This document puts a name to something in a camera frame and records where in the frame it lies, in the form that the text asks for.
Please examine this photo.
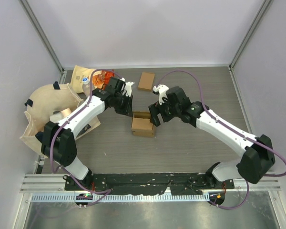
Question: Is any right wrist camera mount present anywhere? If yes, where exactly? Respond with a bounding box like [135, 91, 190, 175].
[153, 84, 169, 105]

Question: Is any aluminium frame post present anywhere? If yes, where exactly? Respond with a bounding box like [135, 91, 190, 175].
[19, 0, 64, 74]
[228, 0, 274, 70]

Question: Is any beige orange snack bag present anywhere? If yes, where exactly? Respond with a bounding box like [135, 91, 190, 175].
[70, 65, 114, 94]

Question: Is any white slotted cable duct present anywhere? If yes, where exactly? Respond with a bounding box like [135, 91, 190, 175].
[31, 193, 209, 203]

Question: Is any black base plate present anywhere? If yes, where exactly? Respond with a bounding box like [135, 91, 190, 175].
[63, 172, 235, 196]

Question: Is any clear plastic water bottle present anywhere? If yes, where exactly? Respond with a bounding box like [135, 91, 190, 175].
[82, 77, 90, 97]

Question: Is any beige canvas tote bag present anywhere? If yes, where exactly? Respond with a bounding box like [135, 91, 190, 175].
[19, 81, 102, 158]

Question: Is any small cardboard box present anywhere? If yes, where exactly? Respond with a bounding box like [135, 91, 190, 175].
[138, 72, 155, 91]

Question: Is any white box in bag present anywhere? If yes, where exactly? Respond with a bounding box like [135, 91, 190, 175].
[50, 113, 63, 123]

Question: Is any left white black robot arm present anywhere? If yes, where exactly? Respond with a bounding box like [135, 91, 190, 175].
[41, 78, 134, 190]

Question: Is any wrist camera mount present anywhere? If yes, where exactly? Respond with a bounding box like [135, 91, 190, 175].
[153, 84, 169, 105]
[123, 82, 134, 97]

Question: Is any left aluminium frame post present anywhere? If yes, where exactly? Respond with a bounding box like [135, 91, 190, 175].
[19, 0, 64, 74]

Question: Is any large cardboard box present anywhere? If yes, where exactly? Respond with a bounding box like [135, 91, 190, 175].
[131, 111, 156, 137]

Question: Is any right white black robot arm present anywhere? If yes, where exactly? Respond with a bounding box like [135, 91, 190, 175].
[149, 84, 275, 188]

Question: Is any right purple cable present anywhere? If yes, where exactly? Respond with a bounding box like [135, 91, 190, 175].
[154, 69, 286, 210]

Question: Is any purple cable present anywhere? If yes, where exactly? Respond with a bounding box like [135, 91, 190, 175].
[154, 69, 286, 210]
[50, 69, 126, 206]

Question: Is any right aluminium frame post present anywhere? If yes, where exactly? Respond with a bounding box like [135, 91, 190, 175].
[228, 0, 274, 70]

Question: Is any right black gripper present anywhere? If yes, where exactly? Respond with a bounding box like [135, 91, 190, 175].
[148, 97, 180, 126]

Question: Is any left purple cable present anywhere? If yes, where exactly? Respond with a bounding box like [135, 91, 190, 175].
[50, 69, 126, 206]

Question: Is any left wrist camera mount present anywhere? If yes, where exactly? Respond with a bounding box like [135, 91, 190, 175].
[123, 82, 134, 97]

